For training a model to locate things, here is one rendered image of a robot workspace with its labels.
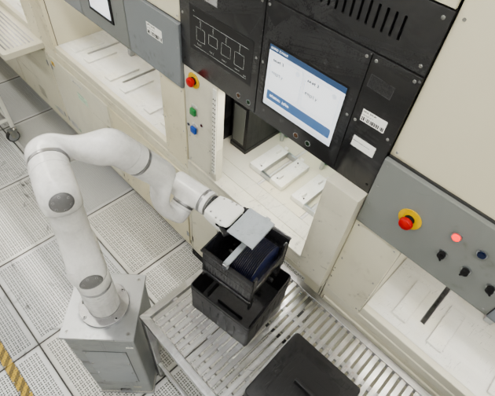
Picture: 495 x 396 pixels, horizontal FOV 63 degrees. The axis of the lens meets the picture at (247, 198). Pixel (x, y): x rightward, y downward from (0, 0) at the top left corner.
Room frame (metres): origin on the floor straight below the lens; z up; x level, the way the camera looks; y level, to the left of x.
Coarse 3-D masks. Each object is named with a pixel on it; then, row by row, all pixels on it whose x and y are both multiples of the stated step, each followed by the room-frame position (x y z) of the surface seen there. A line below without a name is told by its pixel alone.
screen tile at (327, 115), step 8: (312, 80) 0.99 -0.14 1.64; (304, 88) 1.00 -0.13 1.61; (312, 88) 0.99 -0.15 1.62; (320, 88) 0.97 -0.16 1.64; (328, 88) 0.95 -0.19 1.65; (304, 96) 1.00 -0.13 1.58; (320, 96) 0.97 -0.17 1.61; (328, 96) 0.95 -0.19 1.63; (304, 104) 1.00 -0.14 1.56; (312, 104) 0.98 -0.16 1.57; (328, 104) 0.95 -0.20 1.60; (336, 104) 0.93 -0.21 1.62; (312, 112) 0.98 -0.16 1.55; (320, 112) 0.96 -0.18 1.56; (328, 112) 0.94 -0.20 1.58; (328, 120) 0.94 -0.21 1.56
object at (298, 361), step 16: (288, 352) 0.50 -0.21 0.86; (304, 352) 0.51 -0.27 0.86; (320, 352) 0.52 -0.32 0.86; (272, 368) 0.44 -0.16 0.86; (288, 368) 0.45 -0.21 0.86; (304, 368) 0.45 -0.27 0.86; (320, 368) 0.46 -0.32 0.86; (336, 368) 0.47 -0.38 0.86; (256, 384) 0.38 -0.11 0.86; (272, 384) 0.39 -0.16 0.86; (288, 384) 0.40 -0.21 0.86; (304, 384) 0.40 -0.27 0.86; (320, 384) 0.41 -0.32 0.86; (336, 384) 0.42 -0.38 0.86; (352, 384) 0.42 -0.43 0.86
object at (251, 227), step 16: (240, 224) 0.73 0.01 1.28; (256, 224) 0.74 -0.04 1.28; (272, 224) 0.75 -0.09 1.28; (224, 240) 0.78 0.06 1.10; (240, 240) 0.67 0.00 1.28; (256, 240) 0.68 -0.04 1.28; (272, 240) 0.79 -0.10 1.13; (288, 240) 0.76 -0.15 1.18; (208, 256) 0.66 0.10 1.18; (208, 272) 0.68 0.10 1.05; (224, 272) 0.64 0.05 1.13; (272, 272) 0.70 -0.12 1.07; (240, 288) 0.60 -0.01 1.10; (256, 288) 0.61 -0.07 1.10
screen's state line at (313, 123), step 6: (270, 96) 1.08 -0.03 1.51; (276, 96) 1.07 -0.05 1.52; (276, 102) 1.07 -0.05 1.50; (282, 102) 1.05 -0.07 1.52; (288, 108) 1.03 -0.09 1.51; (294, 108) 1.02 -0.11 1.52; (294, 114) 1.02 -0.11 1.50; (300, 114) 1.00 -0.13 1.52; (306, 120) 0.98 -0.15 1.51; (312, 120) 0.97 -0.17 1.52; (312, 126) 0.97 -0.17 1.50; (318, 126) 0.95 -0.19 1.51; (324, 126) 0.94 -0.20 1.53; (318, 132) 0.95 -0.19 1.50; (324, 132) 0.94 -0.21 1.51
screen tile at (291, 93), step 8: (272, 56) 1.09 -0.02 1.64; (272, 64) 1.09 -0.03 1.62; (280, 64) 1.07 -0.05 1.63; (288, 64) 1.05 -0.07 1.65; (280, 72) 1.07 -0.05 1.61; (288, 72) 1.05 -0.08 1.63; (272, 80) 1.08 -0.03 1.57; (296, 80) 1.03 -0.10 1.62; (280, 88) 1.06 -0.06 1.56; (288, 88) 1.04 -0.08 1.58; (296, 88) 1.02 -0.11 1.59; (288, 96) 1.04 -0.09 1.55; (296, 96) 1.02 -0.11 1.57
